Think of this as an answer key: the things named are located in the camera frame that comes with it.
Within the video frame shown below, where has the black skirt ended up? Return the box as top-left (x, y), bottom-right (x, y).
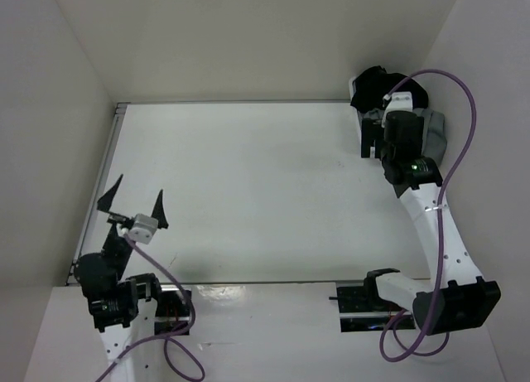
top-left (350, 65), bottom-right (429, 114)

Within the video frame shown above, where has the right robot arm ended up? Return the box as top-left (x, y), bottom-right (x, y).
top-left (362, 110), bottom-right (501, 336)

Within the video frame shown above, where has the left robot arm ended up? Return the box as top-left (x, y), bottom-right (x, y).
top-left (73, 177), bottom-right (169, 335)

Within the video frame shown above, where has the grey skirt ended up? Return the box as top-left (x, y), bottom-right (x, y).
top-left (357, 108), bottom-right (447, 166)

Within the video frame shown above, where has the white plastic basket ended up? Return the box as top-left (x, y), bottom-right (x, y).
top-left (348, 76), bottom-right (356, 108)

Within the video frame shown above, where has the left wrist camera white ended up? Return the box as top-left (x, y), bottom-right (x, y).
top-left (123, 214), bottom-right (158, 244)

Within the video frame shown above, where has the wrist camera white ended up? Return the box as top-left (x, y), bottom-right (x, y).
top-left (123, 214), bottom-right (158, 244)
top-left (383, 91), bottom-right (413, 113)

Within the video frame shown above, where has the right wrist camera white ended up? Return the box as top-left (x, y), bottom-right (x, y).
top-left (383, 91), bottom-right (413, 113)

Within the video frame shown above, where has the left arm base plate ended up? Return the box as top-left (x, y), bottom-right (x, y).
top-left (154, 285), bottom-right (190, 336)

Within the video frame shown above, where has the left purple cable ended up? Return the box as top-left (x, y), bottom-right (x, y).
top-left (95, 237), bottom-right (206, 382)

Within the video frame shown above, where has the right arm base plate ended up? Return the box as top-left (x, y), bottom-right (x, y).
top-left (329, 283), bottom-right (401, 333)

